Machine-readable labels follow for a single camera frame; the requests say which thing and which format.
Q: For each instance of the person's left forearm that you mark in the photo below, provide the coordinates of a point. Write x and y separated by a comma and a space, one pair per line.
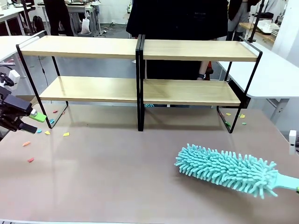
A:
203, 67

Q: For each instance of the orange paper scrap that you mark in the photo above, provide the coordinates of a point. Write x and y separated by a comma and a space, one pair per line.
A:
26, 143

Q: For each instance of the light side table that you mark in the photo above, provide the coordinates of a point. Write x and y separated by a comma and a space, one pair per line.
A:
268, 74

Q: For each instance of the white plastic bag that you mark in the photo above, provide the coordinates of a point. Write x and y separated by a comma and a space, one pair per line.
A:
85, 26

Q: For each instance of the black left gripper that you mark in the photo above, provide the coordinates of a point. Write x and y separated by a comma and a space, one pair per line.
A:
14, 107

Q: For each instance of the black backpack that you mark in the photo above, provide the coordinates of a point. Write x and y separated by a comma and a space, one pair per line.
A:
38, 24

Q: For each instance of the person in black trousers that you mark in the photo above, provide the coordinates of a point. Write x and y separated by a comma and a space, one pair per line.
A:
58, 16

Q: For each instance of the wooden shelf unit black frame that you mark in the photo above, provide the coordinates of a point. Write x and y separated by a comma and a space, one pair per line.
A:
88, 47
191, 50

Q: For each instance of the black stand pole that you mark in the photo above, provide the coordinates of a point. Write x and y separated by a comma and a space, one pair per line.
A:
254, 23

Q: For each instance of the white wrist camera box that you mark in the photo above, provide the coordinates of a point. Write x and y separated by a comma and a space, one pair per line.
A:
14, 78
292, 142

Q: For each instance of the person in black shirt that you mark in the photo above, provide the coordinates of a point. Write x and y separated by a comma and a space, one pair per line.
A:
177, 18

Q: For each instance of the pink paper scrap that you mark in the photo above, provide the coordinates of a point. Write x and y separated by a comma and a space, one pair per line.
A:
30, 159

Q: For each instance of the teal microfibre duster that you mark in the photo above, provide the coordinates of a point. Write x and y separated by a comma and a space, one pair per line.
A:
222, 170

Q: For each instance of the black wrist watch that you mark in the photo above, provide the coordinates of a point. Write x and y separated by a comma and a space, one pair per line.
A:
201, 76

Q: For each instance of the person in grey trousers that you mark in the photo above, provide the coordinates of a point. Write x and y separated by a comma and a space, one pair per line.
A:
238, 14

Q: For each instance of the green paper scrap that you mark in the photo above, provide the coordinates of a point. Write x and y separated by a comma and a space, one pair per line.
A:
227, 123

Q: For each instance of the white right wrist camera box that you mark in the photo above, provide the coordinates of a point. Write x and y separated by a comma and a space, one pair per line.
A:
292, 142

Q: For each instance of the white round-cornered table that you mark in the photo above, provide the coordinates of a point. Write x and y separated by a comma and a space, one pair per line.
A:
11, 46

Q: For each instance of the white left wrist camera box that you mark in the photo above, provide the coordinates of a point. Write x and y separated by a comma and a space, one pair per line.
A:
14, 78

